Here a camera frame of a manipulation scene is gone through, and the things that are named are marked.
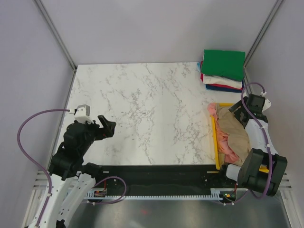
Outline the left aluminium frame post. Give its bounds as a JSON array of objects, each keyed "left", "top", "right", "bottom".
[{"left": 33, "top": 0, "right": 77, "bottom": 72}]

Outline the white cable duct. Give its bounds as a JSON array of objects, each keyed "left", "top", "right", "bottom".
[{"left": 85, "top": 188, "right": 234, "bottom": 200}]

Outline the white folded t shirt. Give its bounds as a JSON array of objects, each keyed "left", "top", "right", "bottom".
[{"left": 203, "top": 75, "right": 242, "bottom": 88}]

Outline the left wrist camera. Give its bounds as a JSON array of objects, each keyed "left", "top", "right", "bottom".
[{"left": 74, "top": 104, "right": 93, "bottom": 124}]

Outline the aluminium frame post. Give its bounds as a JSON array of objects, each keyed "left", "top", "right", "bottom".
[
  {"left": 244, "top": 0, "right": 285, "bottom": 68},
  {"left": 33, "top": 0, "right": 77, "bottom": 72}
]

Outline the yellow plastic bin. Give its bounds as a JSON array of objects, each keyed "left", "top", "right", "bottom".
[{"left": 210, "top": 102, "right": 268, "bottom": 174}]

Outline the dark blue folded t shirt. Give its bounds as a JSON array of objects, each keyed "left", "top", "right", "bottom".
[{"left": 205, "top": 81, "right": 244, "bottom": 93}]

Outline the red folded t shirt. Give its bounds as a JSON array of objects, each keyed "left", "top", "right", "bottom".
[{"left": 198, "top": 61, "right": 244, "bottom": 90}]

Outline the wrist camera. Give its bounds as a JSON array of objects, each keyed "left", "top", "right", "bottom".
[
  {"left": 246, "top": 94, "right": 271, "bottom": 114},
  {"left": 74, "top": 104, "right": 93, "bottom": 124}
]

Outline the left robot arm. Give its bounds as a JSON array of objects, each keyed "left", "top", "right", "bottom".
[{"left": 29, "top": 115, "right": 116, "bottom": 228}]

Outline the pink t shirt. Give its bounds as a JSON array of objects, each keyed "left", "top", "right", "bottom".
[{"left": 207, "top": 103, "right": 239, "bottom": 169}]

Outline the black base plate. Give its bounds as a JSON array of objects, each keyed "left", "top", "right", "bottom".
[{"left": 96, "top": 165, "right": 236, "bottom": 191}]

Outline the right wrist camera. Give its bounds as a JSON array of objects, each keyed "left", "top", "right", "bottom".
[{"left": 246, "top": 94, "right": 271, "bottom": 114}]

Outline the green folded t shirt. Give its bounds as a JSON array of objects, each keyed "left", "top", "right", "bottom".
[{"left": 201, "top": 49, "right": 246, "bottom": 81}]

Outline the light blue folded t shirt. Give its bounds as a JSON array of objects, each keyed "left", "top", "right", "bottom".
[{"left": 197, "top": 61, "right": 202, "bottom": 72}]

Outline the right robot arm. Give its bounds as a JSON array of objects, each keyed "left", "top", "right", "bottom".
[{"left": 217, "top": 94, "right": 287, "bottom": 196}]

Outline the beige t shirt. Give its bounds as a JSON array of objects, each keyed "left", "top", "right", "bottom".
[{"left": 217, "top": 107, "right": 250, "bottom": 166}]

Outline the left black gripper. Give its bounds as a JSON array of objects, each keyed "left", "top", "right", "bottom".
[{"left": 79, "top": 114, "right": 115, "bottom": 154}]

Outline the right aluminium frame post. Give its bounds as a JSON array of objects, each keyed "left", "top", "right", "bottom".
[{"left": 244, "top": 0, "right": 285, "bottom": 68}]

